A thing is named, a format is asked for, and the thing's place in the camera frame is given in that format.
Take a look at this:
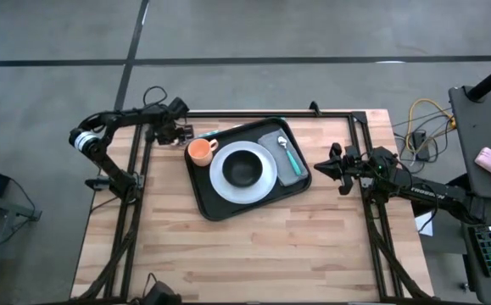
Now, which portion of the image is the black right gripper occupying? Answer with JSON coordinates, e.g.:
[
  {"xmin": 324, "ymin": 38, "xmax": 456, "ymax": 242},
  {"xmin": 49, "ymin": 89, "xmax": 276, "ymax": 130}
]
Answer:
[{"xmin": 313, "ymin": 142, "xmax": 376, "ymax": 197}]

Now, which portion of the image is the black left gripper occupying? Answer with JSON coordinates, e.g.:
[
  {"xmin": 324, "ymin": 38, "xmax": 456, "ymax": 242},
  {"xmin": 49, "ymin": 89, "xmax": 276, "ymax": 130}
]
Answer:
[{"xmin": 145, "ymin": 120, "xmax": 195, "ymax": 147}]

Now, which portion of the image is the orange cup with handle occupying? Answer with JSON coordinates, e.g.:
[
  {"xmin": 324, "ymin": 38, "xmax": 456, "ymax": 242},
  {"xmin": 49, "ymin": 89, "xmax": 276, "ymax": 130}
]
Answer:
[{"xmin": 187, "ymin": 137, "xmax": 220, "ymax": 168}]

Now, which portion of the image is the spoon with green handle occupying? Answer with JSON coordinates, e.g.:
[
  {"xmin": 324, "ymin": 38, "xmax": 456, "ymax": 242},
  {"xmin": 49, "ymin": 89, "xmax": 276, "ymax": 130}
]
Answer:
[{"xmin": 276, "ymin": 136, "xmax": 304, "ymax": 177}]

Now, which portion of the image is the black plastic tray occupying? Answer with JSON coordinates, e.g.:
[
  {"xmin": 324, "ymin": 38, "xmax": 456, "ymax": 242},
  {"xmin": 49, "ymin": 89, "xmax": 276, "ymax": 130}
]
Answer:
[{"xmin": 184, "ymin": 117, "xmax": 313, "ymax": 222}]

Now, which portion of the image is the grey cloth napkin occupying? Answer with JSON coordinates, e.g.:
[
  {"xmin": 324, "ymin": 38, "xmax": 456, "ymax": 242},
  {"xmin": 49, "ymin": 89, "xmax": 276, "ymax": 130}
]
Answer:
[{"xmin": 257, "ymin": 128, "xmax": 310, "ymax": 187}]

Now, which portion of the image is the dark green bowl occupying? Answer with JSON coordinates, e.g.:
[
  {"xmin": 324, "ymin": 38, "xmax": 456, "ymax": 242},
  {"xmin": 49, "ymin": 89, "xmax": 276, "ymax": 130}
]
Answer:
[{"xmin": 221, "ymin": 150, "xmax": 264, "ymax": 188}]

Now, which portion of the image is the white round plate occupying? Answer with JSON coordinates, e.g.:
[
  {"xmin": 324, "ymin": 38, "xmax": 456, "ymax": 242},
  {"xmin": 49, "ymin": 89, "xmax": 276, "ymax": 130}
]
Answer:
[{"xmin": 209, "ymin": 140, "xmax": 279, "ymax": 205}]

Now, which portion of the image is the black power adapter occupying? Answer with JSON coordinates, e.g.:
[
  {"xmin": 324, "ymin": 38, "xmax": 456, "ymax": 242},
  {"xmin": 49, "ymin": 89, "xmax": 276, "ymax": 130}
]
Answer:
[{"xmin": 412, "ymin": 130, "xmax": 431, "ymax": 162}]

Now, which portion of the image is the white paper sheet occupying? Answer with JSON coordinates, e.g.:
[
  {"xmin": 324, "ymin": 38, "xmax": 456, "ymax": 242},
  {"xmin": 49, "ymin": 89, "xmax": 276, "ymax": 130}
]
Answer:
[{"xmin": 414, "ymin": 211, "xmax": 434, "ymax": 237}]

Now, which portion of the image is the black side desk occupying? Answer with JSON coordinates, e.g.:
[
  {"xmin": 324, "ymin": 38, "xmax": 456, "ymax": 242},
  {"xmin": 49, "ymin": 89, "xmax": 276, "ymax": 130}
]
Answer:
[{"xmin": 448, "ymin": 86, "xmax": 491, "ymax": 200}]

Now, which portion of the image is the black box device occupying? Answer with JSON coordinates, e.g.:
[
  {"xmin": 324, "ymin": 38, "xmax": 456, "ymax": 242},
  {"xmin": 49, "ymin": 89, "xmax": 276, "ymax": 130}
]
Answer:
[{"xmin": 142, "ymin": 273, "xmax": 183, "ymax": 305}]

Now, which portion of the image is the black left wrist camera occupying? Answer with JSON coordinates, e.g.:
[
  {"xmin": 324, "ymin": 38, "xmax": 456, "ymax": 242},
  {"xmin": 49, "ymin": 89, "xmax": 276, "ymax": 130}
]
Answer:
[{"xmin": 166, "ymin": 96, "xmax": 190, "ymax": 122}]

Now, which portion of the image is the black metal table frame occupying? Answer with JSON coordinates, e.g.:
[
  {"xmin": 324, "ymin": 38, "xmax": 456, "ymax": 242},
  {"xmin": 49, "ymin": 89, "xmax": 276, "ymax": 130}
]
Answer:
[{"xmin": 73, "ymin": 101, "xmax": 435, "ymax": 304}]

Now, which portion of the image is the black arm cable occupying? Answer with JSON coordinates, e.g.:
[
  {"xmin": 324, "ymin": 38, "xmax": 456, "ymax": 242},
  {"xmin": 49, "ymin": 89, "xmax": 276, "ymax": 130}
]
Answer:
[{"xmin": 142, "ymin": 86, "xmax": 169, "ymax": 109}]

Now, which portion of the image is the yellow cable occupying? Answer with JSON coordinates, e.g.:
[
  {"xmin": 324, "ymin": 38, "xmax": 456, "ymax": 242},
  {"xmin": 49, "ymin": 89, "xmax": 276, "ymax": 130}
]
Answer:
[{"xmin": 405, "ymin": 97, "xmax": 457, "ymax": 154}]

